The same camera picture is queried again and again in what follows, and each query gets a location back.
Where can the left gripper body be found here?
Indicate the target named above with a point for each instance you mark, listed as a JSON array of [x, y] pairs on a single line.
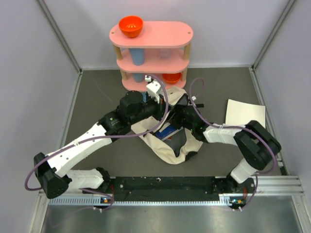
[[149, 108]]

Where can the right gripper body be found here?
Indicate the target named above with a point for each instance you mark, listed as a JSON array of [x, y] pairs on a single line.
[[179, 120]]

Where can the blue paperback book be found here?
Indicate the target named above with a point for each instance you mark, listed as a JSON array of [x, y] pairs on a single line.
[[166, 131]]

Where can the cream canvas backpack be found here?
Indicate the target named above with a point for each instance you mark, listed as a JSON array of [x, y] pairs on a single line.
[[183, 144]]

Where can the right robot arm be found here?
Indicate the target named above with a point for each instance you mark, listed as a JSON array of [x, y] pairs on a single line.
[[256, 144]]

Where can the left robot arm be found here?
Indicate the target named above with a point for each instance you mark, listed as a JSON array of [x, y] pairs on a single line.
[[55, 172]]

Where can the small teal notebook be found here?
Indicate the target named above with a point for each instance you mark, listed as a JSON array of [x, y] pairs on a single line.
[[144, 96]]

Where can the blue cup bottom shelf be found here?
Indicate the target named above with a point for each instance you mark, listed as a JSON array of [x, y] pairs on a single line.
[[138, 77]]

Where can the blue cup shelf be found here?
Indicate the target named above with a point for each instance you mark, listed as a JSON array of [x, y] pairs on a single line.
[[137, 55], [138, 77]]

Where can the orange bowl bottom shelf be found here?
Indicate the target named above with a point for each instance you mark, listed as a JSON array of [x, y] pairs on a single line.
[[171, 78]]

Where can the white square board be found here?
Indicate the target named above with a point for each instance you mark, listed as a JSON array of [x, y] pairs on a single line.
[[240, 113]]

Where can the blue cup middle shelf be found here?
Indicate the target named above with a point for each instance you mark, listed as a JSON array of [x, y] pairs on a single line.
[[137, 55]]

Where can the pink three-tier shelf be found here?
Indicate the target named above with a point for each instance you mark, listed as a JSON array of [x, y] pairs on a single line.
[[155, 35]]

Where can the clear glass cup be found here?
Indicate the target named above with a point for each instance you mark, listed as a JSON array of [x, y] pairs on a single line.
[[164, 53]]

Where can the orange bowl on shelf top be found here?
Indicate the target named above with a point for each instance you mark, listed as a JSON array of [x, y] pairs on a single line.
[[131, 26]]

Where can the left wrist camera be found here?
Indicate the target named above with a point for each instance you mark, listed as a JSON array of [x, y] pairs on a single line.
[[153, 87]]

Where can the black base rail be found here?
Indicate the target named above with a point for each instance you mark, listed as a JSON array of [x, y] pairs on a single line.
[[208, 184]]

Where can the grey cable duct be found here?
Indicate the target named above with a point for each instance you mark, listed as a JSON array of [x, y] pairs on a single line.
[[90, 200]]

